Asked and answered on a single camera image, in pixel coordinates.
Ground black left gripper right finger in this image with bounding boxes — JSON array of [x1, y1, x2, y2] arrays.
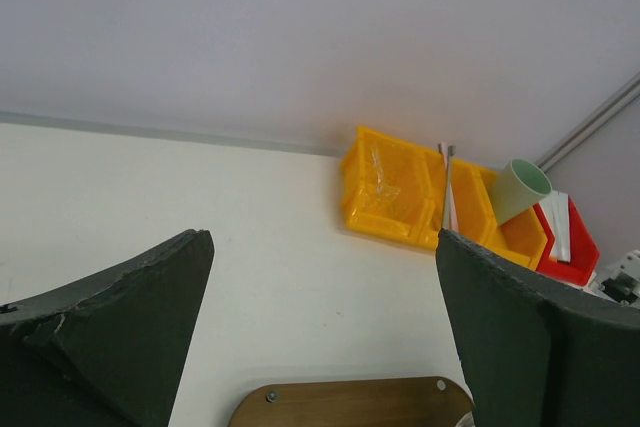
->
[[436, 229, 639, 426]]

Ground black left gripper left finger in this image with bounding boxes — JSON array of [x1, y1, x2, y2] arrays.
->
[[1, 230, 214, 426]]

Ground brown oval wooden tray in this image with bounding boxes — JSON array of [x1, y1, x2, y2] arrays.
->
[[229, 376, 473, 426]]

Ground green plastic cup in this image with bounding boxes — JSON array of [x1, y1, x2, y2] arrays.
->
[[488, 159, 552, 226]]

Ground clear acrylic toothbrush holder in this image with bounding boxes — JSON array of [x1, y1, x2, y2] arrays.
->
[[371, 144, 400, 203]]

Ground pink toothbrush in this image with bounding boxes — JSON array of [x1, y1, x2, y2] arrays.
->
[[438, 142, 458, 231]]

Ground red plastic bin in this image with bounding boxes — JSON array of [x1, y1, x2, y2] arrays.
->
[[534, 198, 600, 287]]

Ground yellow bin right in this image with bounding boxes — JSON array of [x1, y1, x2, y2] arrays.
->
[[479, 166, 547, 270]]

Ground yellow bin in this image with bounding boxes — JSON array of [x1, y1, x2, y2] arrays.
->
[[340, 126, 436, 246], [479, 166, 547, 270], [418, 146, 501, 252]]

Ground yellow bin middle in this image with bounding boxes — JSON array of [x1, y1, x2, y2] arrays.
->
[[418, 146, 501, 252]]

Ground yellow bin left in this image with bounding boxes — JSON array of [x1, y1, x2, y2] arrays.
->
[[340, 126, 436, 246]]

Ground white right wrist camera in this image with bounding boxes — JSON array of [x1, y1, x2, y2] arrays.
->
[[588, 250, 639, 309]]

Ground right aluminium corner post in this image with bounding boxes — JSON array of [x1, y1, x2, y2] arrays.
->
[[536, 73, 640, 172]]

